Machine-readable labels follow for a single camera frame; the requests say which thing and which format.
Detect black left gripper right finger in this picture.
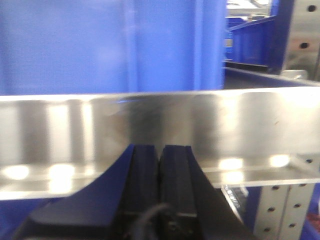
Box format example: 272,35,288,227
159,145,256,240

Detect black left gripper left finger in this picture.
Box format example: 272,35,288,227
12,144,158,240

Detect blue bin on shelf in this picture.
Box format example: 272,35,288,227
226,0,295,75

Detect blue plastic storage bin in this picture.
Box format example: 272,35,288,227
0,0,227,95

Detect perforated steel shelf post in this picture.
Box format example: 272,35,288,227
252,154,315,240

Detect steel shelf rail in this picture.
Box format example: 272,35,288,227
0,86,320,200

